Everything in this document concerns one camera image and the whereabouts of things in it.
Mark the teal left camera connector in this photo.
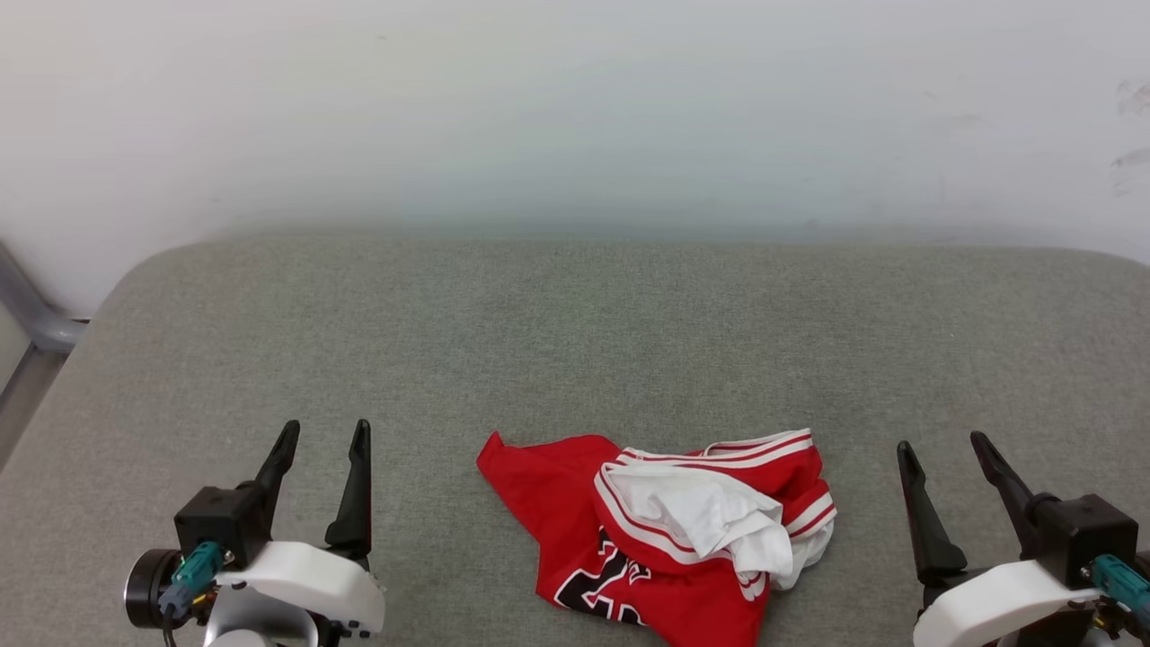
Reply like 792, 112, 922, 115
158, 541, 226, 619

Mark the black cylinder on left gripper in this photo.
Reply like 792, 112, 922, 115
124, 548, 185, 630

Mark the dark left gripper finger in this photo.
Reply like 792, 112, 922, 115
235, 420, 302, 518
323, 419, 374, 563

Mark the red white basketball jersey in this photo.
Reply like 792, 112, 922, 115
476, 428, 838, 647

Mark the teal camera connector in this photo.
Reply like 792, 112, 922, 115
1083, 554, 1150, 621
158, 541, 226, 619

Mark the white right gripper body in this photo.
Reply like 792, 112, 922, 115
912, 559, 1104, 647

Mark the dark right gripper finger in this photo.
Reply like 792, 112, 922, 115
969, 430, 1059, 560
896, 439, 971, 592

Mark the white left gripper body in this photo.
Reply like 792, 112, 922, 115
216, 539, 387, 643

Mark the teal right camera connector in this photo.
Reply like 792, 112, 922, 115
1083, 554, 1150, 621

